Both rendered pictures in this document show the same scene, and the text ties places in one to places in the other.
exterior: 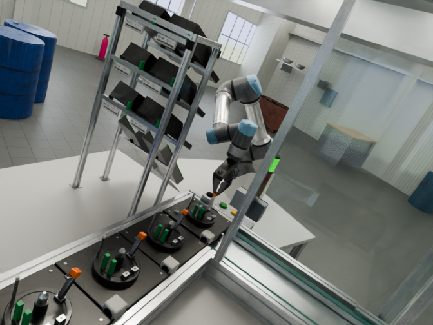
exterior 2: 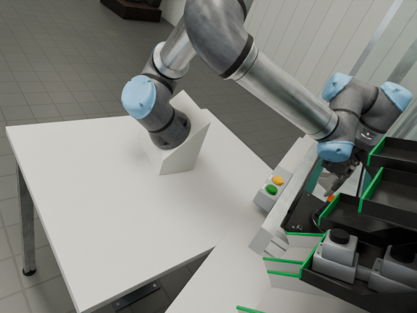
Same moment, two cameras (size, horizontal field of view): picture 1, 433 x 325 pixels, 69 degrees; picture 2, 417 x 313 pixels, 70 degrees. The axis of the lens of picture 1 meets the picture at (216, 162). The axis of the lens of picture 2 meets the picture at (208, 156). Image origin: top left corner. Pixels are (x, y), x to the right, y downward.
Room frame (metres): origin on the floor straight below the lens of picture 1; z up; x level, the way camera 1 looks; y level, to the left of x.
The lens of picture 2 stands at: (1.67, 0.70, 1.57)
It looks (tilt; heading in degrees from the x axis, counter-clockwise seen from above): 35 degrees down; 268
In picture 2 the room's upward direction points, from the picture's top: 22 degrees clockwise
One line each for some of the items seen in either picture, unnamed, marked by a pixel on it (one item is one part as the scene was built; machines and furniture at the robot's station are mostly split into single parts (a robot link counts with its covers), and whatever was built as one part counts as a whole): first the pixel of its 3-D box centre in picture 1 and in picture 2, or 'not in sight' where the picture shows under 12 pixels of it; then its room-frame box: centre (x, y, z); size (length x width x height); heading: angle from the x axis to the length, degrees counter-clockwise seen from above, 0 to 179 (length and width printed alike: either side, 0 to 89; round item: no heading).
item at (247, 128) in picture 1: (244, 134); (384, 107); (1.28, -0.06, 1.37); 0.09 x 0.08 x 0.11; 178
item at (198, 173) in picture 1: (230, 198); (169, 170); (1.75, -0.17, 0.84); 0.90 x 0.70 x 0.03; 48
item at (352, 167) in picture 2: (230, 166); (346, 154); (1.28, -0.06, 1.21); 0.09 x 0.08 x 0.12; 160
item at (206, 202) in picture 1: (206, 200); not in sight; (1.19, -0.03, 1.06); 0.08 x 0.04 x 0.07; 159
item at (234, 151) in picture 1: (236, 150); (366, 133); (1.28, -0.06, 1.29); 0.08 x 0.08 x 0.05
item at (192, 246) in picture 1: (168, 229); not in sight; (0.96, 0.06, 1.01); 0.24 x 0.24 x 0.13; 69
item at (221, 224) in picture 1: (198, 218); (327, 229); (1.20, -0.03, 0.96); 0.24 x 0.24 x 0.02; 69
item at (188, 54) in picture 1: (140, 121); not in sight; (1.21, 0.35, 1.26); 0.36 x 0.21 x 0.80; 69
